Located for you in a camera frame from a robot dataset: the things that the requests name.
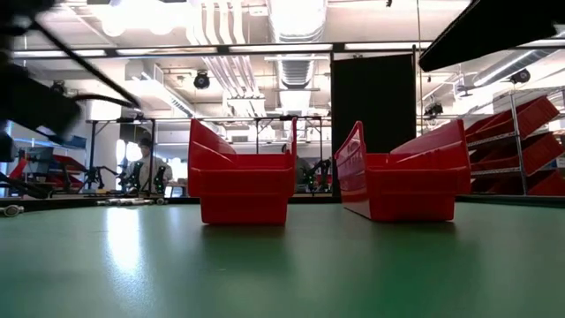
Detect red plastic bin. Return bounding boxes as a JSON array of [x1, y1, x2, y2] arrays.
[[187, 117, 298, 226], [334, 118, 472, 223]]

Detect green table mat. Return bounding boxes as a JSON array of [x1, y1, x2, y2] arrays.
[[0, 201, 565, 318]]

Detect grey equipment cart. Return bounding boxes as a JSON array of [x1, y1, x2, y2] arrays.
[[17, 145, 57, 195]]

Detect black background station frame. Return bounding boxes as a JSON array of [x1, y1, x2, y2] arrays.
[[87, 114, 332, 195]]

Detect metal wire shelf rack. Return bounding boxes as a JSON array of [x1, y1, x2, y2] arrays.
[[467, 87, 565, 197]]

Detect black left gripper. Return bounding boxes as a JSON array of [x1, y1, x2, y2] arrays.
[[0, 65, 83, 138]]

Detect black aluminium table frame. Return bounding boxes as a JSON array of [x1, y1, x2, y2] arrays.
[[0, 193, 565, 211]]

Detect ribbed silver air duct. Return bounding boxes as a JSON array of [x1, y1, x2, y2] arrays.
[[276, 56, 317, 90]]

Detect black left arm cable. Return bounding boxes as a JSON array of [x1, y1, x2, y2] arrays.
[[30, 21, 143, 110]]

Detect black overhead frame beam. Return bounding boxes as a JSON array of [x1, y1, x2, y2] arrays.
[[12, 42, 442, 58]]

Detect red shelf bin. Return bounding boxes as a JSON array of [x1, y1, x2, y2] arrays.
[[468, 94, 561, 142], [471, 131, 565, 176], [471, 170, 565, 197]]

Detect black partition panel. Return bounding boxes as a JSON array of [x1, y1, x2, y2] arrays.
[[330, 53, 417, 154]]

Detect red storage bin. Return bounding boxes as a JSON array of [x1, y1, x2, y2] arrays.
[[51, 154, 87, 189]]

